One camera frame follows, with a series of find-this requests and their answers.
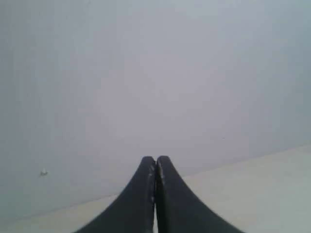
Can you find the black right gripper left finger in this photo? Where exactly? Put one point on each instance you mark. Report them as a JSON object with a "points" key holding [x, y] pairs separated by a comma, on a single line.
{"points": [[133, 209]]}

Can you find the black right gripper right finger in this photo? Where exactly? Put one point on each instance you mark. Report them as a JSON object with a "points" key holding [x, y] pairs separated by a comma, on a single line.
{"points": [[178, 209]]}

